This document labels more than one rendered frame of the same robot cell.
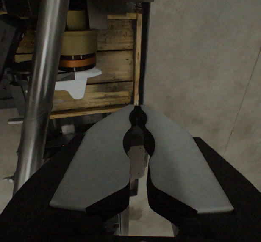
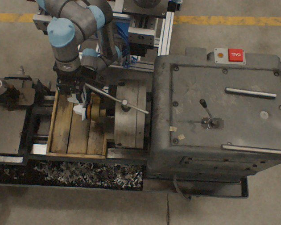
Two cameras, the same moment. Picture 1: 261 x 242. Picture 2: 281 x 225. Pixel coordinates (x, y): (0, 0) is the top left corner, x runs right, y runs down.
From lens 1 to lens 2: 1.01 m
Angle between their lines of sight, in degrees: 45
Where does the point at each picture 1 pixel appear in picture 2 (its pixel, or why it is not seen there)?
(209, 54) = not seen: outside the picture
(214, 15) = not seen: outside the picture
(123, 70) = (74, 148)
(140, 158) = (4, 150)
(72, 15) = (104, 111)
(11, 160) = not seen: outside the picture
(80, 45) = (94, 111)
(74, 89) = (77, 107)
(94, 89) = (66, 129)
